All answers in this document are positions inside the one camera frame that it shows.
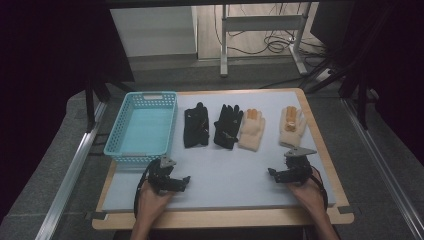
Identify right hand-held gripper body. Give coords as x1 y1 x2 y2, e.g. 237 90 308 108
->
282 146 318 186

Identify black stand legs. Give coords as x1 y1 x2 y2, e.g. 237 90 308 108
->
304 56 381 131
83 77 135 134

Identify white metal stand frame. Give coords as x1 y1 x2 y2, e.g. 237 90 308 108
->
219 2 310 78

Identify light blue plastic basket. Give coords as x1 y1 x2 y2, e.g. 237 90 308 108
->
103 91 179 169

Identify white foam mat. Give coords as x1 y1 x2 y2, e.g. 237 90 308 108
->
101 91 330 213

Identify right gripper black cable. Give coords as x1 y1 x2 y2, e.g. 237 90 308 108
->
311 166 330 212

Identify cream fuzzy glove orange fingers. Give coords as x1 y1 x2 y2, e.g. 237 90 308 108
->
237 108 266 153
278 105 308 149

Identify black floor cables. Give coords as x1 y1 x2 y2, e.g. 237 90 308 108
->
213 2 329 57

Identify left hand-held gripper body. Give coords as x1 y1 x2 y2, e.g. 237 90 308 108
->
146 155 179 195

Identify person's left hand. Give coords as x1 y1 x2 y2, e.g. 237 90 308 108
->
135 181 175 222

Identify white cabinet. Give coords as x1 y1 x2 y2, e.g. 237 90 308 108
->
109 5 198 58

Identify aluminium rail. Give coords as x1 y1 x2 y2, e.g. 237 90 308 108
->
34 101 108 240
341 97 424 240

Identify person's right hand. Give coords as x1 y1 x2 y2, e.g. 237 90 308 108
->
287 169 327 218

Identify black glove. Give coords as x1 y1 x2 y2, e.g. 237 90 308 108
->
182 101 211 149
213 103 245 150

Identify dark curtain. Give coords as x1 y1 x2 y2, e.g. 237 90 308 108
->
310 0 424 158
0 0 136 223

